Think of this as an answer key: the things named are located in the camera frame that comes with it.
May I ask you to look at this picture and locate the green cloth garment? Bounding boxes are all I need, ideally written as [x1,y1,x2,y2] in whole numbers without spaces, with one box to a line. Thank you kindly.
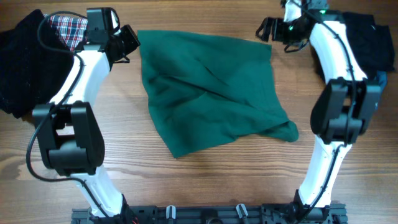
[138,30,299,158]

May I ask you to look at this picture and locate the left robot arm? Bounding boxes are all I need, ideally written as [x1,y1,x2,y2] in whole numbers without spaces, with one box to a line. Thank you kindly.
[25,7,140,223]

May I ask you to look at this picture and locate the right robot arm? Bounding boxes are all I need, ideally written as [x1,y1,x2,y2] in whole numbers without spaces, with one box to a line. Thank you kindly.
[256,0,381,222]

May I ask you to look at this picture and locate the red plaid shirt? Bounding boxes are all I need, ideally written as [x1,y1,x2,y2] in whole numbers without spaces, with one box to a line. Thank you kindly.
[47,15,88,52]

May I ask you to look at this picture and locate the black crumpled garment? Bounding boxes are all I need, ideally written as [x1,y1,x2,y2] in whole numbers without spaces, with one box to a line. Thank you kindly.
[315,11,396,82]

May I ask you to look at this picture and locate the black folded garment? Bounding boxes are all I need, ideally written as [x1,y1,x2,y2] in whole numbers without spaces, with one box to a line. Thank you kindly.
[1,9,73,119]

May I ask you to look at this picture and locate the blue denim garment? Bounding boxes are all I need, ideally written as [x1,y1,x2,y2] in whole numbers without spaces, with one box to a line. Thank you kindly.
[375,70,387,91]

